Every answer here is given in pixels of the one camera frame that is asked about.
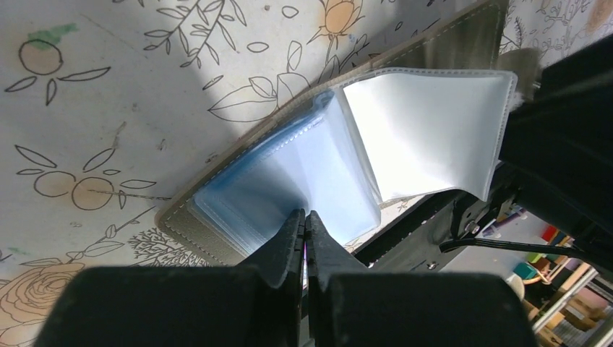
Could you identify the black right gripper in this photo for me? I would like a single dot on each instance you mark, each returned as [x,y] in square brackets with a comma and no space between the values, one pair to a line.
[561,145]

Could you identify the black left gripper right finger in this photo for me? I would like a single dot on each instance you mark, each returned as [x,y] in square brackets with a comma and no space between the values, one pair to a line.
[351,305]

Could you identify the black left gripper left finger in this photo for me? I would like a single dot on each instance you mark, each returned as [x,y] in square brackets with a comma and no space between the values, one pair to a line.
[254,303]

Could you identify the grey card holder wallet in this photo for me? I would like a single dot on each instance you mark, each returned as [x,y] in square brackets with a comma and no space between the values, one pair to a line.
[427,116]

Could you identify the floral table cloth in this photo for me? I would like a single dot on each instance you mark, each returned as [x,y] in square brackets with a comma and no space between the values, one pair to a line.
[108,108]

